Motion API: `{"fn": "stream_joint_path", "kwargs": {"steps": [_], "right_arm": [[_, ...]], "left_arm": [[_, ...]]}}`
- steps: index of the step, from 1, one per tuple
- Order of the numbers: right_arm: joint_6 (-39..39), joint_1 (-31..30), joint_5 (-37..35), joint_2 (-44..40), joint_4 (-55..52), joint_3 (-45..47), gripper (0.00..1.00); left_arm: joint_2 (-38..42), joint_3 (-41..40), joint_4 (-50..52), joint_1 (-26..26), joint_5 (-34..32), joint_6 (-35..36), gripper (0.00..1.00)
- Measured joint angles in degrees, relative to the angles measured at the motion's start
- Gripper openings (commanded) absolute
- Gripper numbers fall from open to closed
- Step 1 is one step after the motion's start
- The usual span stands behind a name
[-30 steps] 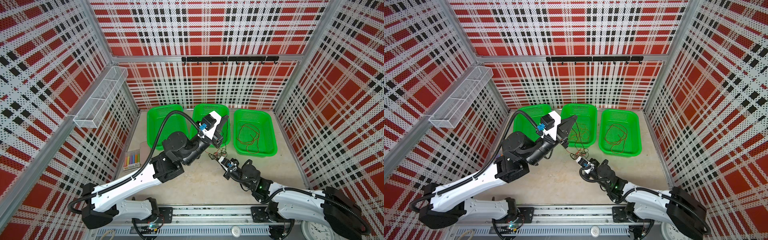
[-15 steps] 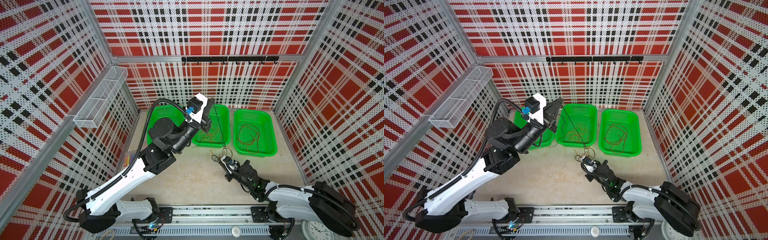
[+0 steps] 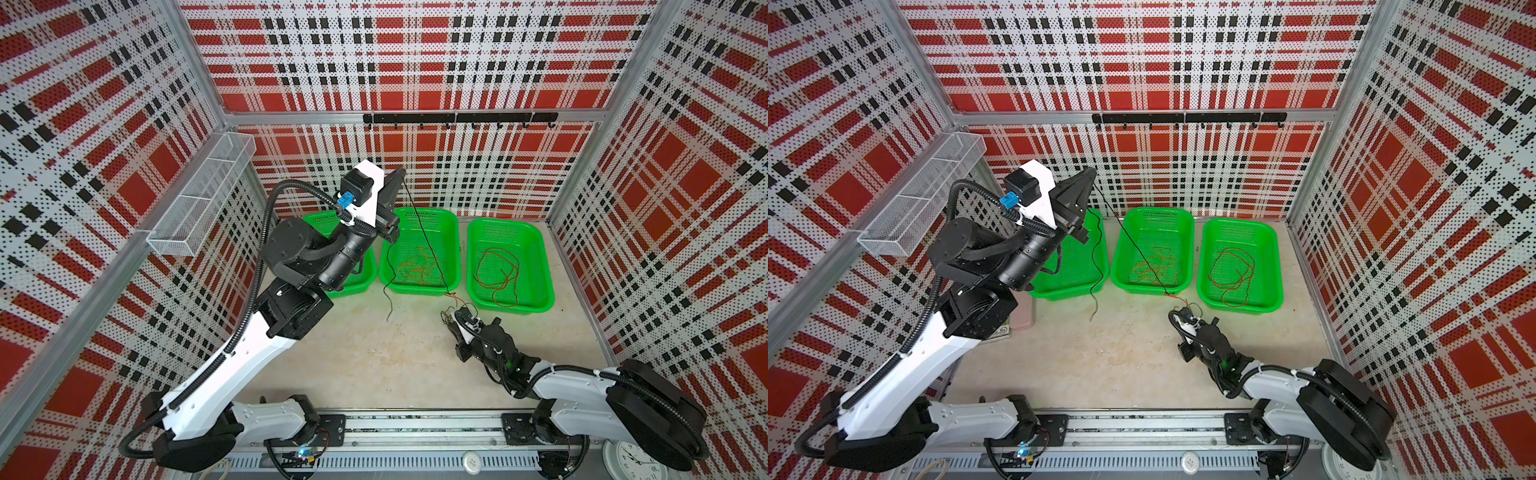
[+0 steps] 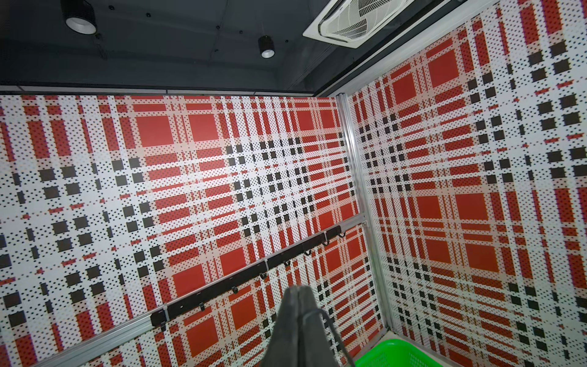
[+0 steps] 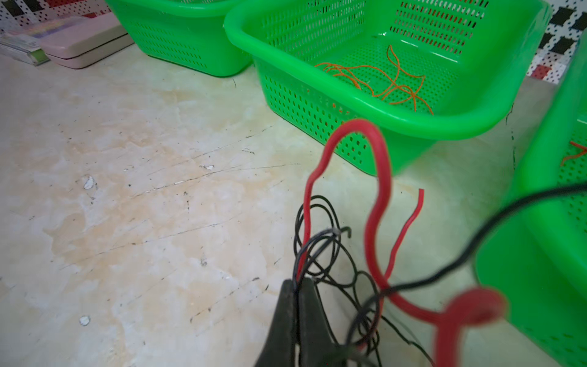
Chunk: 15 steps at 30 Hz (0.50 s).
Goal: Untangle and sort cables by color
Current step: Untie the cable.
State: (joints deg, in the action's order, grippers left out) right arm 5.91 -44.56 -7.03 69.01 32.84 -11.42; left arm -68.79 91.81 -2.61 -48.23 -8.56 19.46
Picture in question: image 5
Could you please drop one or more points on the green plastic basket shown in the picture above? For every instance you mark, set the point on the green plastic basket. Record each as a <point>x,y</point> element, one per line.
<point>537,257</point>
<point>188,33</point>
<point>421,71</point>

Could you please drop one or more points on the right green plastic basket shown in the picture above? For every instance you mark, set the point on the right green plastic basket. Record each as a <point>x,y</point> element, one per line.
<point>537,257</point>

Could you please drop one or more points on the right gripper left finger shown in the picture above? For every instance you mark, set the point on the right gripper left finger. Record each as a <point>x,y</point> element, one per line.
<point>280,345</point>

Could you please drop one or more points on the left green plastic basket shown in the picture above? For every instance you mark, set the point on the left green plastic basket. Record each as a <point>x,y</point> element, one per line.
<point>188,33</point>

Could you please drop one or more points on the middle green plastic basket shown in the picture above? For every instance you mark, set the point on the middle green plastic basket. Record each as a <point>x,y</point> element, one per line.
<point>421,71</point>

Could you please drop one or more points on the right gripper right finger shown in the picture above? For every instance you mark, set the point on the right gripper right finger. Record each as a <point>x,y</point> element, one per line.
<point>317,347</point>

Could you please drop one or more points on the colourful marker box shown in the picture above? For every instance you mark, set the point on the colourful marker box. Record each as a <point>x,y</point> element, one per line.
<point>74,41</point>

